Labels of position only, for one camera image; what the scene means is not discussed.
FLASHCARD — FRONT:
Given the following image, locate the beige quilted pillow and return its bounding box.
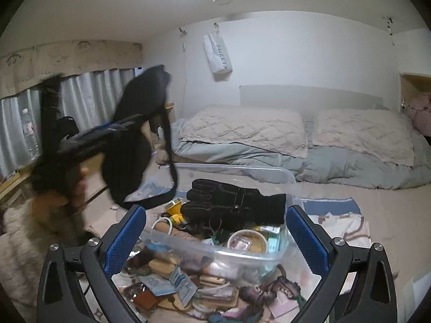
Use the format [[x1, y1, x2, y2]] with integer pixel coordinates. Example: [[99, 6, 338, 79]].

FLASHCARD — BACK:
[[311, 108, 415, 167], [178, 104, 308, 159]]

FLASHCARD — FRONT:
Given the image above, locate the pink clothes pile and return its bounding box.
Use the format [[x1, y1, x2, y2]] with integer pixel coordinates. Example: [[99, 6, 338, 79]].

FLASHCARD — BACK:
[[406, 94, 431, 136]]

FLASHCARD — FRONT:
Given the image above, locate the clear water bottle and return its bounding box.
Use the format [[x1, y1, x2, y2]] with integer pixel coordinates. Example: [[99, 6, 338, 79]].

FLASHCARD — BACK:
[[21, 108, 41, 162]]

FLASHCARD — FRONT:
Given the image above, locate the grey curtain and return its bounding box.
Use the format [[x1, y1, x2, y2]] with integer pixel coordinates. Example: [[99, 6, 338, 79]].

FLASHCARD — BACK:
[[0, 69, 137, 180]]

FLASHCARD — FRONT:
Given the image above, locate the tan twine spool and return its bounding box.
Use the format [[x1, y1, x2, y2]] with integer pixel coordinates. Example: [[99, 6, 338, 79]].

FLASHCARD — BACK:
[[170, 229, 203, 243]]

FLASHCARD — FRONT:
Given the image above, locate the brown leather case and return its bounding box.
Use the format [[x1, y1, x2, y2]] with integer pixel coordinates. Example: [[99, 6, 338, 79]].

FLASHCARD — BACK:
[[130, 289, 159, 311]]

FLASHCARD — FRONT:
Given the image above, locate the white hanging tote bag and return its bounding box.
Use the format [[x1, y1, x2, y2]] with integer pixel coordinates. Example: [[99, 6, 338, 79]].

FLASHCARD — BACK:
[[203, 23, 233, 75]]

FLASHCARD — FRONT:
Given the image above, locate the white plastic ring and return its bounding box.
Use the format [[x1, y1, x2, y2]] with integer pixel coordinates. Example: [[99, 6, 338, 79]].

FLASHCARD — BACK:
[[153, 218, 174, 235]]

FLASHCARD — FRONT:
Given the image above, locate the pink paper card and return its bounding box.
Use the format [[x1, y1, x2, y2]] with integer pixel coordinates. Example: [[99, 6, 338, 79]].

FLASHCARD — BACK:
[[269, 298, 301, 319]]

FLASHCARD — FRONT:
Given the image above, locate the white paper sheet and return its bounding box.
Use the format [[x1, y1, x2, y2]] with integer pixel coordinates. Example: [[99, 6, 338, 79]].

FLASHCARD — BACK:
[[402, 272, 431, 317]]

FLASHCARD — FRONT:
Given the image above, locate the white wall cable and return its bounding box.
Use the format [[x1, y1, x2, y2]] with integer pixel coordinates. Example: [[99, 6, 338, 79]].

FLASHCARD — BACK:
[[182, 29, 190, 118]]

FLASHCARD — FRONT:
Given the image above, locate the clear tape roll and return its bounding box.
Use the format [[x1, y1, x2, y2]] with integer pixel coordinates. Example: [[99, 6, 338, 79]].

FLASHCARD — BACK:
[[227, 229, 267, 254]]

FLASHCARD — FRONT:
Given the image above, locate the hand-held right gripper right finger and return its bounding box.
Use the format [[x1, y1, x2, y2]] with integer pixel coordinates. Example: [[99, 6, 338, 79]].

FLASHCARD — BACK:
[[286, 205, 394, 323]]

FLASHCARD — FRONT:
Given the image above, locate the blue crochet piece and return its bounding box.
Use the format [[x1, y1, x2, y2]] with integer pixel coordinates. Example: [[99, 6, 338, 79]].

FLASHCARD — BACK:
[[207, 311, 236, 323]]

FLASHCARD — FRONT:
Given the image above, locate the grey duvet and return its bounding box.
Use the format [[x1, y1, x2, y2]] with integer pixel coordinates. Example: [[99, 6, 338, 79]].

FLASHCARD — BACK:
[[170, 118, 431, 191]]

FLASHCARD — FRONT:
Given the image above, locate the black stitched glove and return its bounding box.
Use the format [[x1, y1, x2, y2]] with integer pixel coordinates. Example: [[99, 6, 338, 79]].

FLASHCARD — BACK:
[[181, 178, 287, 227]]

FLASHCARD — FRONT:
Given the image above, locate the person's left hand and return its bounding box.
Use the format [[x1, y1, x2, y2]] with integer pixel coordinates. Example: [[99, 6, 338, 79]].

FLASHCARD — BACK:
[[45, 166, 91, 216]]

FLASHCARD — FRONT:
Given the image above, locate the black padded fabric brace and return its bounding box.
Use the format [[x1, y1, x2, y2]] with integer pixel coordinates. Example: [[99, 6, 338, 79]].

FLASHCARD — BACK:
[[100, 65, 178, 211]]

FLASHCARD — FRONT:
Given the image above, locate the wooden closet niche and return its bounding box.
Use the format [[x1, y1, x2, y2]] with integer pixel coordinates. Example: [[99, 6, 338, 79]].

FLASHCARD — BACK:
[[399, 72, 431, 136]]

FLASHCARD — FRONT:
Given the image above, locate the clear plastic storage box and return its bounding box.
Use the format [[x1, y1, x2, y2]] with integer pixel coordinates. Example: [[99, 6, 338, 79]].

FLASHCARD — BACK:
[[141, 162, 299, 286]]

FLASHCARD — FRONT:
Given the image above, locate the white teal carton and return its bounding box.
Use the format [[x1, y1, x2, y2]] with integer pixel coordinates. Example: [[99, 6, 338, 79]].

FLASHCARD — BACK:
[[261, 225, 283, 254]]

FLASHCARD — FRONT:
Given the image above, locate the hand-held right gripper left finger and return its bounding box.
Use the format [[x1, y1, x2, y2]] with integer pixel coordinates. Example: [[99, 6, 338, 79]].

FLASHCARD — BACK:
[[36, 205, 147, 323]]

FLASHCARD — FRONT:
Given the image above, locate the beige printed valance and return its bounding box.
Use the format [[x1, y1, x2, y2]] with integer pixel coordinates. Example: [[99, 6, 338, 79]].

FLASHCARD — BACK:
[[0, 39, 144, 100]]

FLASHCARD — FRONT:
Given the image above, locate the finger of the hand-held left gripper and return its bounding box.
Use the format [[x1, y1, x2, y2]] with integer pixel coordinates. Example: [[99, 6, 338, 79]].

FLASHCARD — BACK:
[[96, 113, 145, 137]]

